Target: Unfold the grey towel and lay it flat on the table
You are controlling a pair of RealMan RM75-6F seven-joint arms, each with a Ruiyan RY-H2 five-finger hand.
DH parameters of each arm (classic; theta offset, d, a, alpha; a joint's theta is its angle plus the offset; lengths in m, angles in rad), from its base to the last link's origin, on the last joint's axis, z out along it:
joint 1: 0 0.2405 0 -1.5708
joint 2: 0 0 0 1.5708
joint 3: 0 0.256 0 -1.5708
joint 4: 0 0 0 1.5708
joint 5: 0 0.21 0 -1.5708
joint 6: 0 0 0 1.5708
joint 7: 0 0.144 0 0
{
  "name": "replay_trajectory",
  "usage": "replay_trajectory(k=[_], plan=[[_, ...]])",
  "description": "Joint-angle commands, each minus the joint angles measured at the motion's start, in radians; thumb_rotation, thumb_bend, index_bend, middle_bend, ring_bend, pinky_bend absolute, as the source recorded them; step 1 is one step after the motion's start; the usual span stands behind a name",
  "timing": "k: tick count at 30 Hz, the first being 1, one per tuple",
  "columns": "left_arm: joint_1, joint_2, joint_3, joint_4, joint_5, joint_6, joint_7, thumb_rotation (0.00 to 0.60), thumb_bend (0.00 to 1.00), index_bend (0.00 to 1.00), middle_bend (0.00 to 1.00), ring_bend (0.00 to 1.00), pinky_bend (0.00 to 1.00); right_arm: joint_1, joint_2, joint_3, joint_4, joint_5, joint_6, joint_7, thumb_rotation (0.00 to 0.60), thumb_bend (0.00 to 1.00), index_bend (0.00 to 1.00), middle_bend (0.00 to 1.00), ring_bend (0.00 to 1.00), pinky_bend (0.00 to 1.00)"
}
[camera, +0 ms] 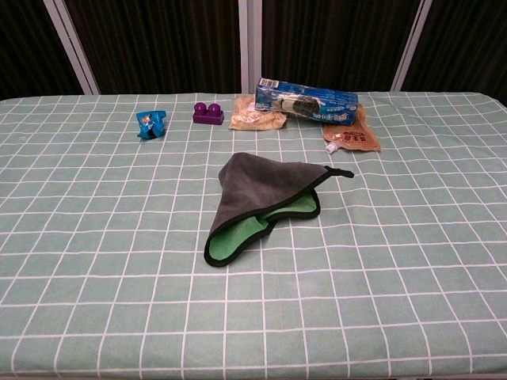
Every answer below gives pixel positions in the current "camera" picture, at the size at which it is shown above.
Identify brown spout pouch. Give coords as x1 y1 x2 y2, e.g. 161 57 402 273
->
322 103 382 154

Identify white partition frame post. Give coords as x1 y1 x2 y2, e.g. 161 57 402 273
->
390 0 433 92
238 0 262 95
42 0 100 96

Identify grey and green cloth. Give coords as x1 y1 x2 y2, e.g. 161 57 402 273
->
204 152 356 268

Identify small blue snack wrapper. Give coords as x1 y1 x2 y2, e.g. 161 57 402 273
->
135 110 167 140

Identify green grid-patterned table mat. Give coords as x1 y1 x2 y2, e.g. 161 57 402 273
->
0 91 507 380

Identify purple toy building block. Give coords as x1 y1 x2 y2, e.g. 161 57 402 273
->
192 101 225 127

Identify clear bag of beige snack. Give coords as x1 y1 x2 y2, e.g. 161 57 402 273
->
228 93 288 131

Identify blue cookie box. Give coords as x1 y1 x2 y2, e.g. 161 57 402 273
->
254 77 360 127

